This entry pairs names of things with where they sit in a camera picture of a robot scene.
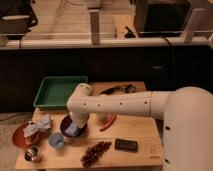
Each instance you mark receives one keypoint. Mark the dark purple bowl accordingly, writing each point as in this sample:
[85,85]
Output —
[65,123]

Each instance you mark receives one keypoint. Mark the blue sponge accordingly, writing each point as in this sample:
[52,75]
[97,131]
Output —
[72,130]

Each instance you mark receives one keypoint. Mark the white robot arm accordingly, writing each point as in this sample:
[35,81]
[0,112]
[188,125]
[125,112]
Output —
[187,114]

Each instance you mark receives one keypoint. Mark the small metal bowl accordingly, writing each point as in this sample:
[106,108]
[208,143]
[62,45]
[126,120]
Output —
[32,154]

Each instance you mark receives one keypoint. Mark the red chili pepper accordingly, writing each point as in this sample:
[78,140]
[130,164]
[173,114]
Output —
[109,122]

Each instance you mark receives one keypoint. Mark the green plastic tray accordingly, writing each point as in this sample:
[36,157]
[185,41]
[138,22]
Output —
[54,91]

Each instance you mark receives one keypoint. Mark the black rectangular phone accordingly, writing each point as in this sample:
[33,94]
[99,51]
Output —
[128,145]

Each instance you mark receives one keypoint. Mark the bunch of dark grapes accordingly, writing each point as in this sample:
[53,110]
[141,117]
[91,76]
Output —
[92,154]

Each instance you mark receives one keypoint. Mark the crumpled white blue cloth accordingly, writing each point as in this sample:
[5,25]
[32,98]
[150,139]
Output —
[42,124]

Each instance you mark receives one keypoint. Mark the small blue cup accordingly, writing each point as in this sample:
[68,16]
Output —
[56,140]

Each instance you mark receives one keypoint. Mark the red plate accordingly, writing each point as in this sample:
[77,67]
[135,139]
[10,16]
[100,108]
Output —
[20,141]

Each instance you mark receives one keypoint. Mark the black office chair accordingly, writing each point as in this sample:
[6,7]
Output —
[16,18]

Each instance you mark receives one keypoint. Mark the black handled utensil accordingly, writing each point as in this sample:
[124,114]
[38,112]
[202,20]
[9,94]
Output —
[128,88]

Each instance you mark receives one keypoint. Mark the grey metal post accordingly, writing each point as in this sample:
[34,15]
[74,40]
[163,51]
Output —
[95,28]

